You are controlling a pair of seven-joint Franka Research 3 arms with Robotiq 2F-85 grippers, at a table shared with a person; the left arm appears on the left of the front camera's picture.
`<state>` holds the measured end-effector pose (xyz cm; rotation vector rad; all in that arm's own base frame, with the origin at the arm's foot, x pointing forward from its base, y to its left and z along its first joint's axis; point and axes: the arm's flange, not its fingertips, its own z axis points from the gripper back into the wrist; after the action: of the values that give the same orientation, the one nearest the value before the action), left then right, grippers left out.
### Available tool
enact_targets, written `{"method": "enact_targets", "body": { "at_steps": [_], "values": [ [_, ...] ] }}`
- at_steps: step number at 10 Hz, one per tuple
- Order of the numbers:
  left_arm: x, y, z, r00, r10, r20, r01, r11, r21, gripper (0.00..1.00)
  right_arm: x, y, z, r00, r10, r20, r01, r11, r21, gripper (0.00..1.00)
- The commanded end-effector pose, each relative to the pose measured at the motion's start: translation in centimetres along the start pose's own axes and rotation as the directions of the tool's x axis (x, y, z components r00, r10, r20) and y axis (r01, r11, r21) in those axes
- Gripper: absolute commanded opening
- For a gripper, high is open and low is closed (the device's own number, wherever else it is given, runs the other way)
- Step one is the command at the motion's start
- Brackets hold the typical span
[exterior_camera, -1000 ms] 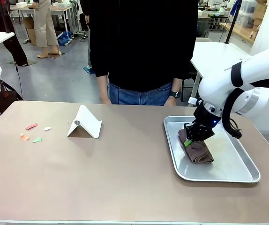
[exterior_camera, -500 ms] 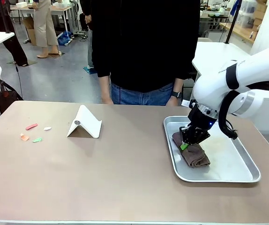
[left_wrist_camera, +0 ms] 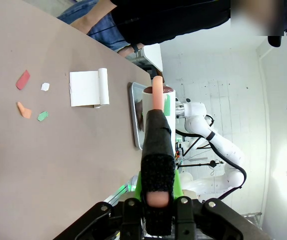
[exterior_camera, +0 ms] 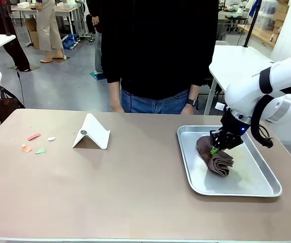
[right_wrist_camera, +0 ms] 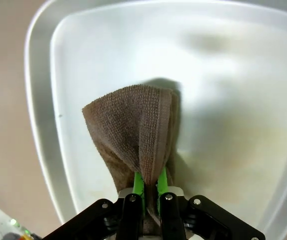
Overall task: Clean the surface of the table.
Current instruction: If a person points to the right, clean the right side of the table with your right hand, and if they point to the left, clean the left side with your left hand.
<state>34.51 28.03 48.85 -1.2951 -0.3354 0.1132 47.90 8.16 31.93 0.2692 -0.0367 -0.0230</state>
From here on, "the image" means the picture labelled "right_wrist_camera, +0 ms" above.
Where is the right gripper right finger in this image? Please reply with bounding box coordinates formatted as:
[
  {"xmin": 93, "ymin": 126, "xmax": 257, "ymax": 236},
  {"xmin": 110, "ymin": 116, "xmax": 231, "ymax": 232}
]
[{"xmin": 157, "ymin": 167, "xmax": 266, "ymax": 240}]

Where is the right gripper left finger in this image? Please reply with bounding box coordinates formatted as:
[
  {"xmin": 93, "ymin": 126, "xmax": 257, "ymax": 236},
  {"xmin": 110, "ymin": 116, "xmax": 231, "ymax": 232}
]
[{"xmin": 42, "ymin": 172, "xmax": 147, "ymax": 240}]

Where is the brown towel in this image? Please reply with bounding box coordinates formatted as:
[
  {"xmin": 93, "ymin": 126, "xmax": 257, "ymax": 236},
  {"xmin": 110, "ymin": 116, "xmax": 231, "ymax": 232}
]
[{"xmin": 81, "ymin": 84, "xmax": 184, "ymax": 237}]

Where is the white device with green lights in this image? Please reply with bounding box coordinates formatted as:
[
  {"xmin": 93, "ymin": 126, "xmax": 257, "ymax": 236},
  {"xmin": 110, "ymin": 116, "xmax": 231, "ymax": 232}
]
[{"xmin": 0, "ymin": 196, "xmax": 38, "ymax": 240}]

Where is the metal tray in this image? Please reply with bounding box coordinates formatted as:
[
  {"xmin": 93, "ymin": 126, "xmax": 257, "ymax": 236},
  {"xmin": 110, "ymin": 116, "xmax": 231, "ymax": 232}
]
[{"xmin": 24, "ymin": 0, "xmax": 287, "ymax": 240}]

